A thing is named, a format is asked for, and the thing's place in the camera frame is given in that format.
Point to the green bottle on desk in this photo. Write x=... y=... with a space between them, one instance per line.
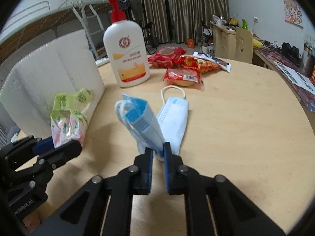
x=244 y=24

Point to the green floral tissue pack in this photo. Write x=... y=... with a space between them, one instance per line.
x=70 y=116

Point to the printed paper sheet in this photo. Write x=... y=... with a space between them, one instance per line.
x=296 y=78

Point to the orange snack bag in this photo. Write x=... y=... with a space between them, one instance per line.
x=191 y=62

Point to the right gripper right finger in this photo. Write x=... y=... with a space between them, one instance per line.
x=173 y=178

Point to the black headphones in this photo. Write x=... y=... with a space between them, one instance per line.
x=290 y=52

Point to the dark blue snack wrapper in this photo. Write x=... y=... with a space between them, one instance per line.
x=223 y=65

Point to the anime wall poster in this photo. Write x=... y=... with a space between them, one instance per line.
x=293 y=13

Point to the white foam box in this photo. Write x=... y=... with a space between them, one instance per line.
x=64 y=65

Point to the wooden desk with clutter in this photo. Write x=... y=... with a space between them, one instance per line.
x=266 y=56

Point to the white lotion pump bottle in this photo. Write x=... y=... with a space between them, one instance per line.
x=126 y=50

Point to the black folding chair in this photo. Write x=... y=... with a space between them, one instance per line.
x=148 y=38

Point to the red snack packet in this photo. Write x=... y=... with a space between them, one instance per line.
x=166 y=56

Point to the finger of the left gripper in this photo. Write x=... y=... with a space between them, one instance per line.
x=43 y=146

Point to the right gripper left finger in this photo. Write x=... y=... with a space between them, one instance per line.
x=143 y=177

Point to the metal bunk bed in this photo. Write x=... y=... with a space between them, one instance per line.
x=36 y=19

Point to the brown curtains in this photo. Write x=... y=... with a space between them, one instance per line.
x=178 y=20

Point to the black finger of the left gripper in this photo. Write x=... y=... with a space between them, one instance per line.
x=61 y=155

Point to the wooden chair smiley back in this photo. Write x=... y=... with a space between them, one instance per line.
x=244 y=46

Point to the light blue face mask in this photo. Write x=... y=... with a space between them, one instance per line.
x=172 y=118

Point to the red wrapped bread packet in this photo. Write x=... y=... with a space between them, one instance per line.
x=183 y=77

